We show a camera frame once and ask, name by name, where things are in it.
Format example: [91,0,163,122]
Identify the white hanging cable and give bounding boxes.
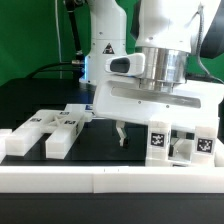
[54,0,64,80]

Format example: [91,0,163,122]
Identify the white left fence rail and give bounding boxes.
[0,129,12,163]

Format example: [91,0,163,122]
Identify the paper sheet with tags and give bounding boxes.
[65,104,93,113]

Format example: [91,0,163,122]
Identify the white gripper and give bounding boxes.
[93,75,224,158]

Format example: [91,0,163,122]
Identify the white fence rail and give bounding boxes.
[0,129,12,163]
[0,166,224,193]

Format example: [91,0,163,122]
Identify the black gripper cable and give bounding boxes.
[194,3,224,84]

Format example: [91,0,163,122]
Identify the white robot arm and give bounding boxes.
[65,0,224,160]

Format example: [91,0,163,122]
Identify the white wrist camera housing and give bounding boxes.
[105,53,146,77]

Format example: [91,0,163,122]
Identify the white chair back part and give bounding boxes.
[5,109,92,159]

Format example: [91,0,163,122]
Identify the white chair seat plate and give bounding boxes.
[145,132,224,167]

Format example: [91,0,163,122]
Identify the black cable on table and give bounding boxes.
[25,60,88,80]

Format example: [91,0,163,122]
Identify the white front fence rail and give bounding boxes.
[0,166,224,193]

